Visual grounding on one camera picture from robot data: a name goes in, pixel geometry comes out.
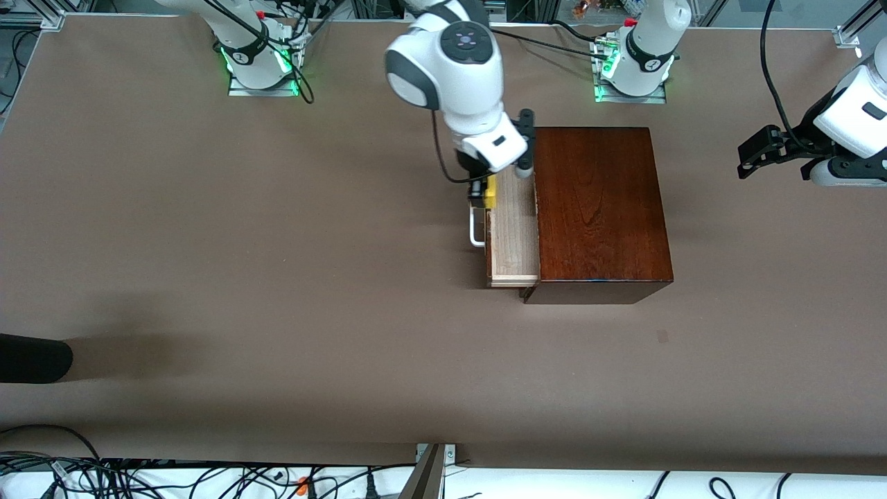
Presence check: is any wooden drawer with white handle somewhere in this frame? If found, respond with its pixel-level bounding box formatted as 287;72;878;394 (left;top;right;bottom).
469;165;541;289

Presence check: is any dark wooden cabinet box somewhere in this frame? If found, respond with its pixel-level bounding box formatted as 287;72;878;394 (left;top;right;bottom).
521;126;675;306

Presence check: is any black cylinder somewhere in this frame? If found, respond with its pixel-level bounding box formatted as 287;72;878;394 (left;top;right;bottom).
0;333;74;384

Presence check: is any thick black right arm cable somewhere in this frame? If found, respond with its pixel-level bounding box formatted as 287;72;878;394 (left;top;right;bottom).
432;110;480;185

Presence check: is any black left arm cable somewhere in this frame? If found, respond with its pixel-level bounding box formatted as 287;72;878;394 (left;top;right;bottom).
761;0;811;150

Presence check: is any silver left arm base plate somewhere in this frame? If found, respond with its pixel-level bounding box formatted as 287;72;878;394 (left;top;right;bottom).
594;35;668;105

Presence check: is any aluminium frame profile with bracket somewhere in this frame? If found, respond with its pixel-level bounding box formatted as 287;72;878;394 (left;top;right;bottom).
834;0;887;49

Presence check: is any black cable on table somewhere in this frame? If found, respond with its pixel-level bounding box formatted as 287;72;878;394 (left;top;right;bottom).
489;19;624;60

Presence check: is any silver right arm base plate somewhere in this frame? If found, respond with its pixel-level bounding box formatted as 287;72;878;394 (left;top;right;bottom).
228;28;301;98

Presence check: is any silver bracket with dark post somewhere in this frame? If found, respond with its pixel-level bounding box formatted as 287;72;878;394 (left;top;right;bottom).
398;444;457;499

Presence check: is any large black cable loop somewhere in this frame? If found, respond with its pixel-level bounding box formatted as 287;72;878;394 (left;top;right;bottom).
0;424;105;486

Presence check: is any long aluminium frame profile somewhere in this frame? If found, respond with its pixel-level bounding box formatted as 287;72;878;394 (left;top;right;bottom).
0;10;67;30

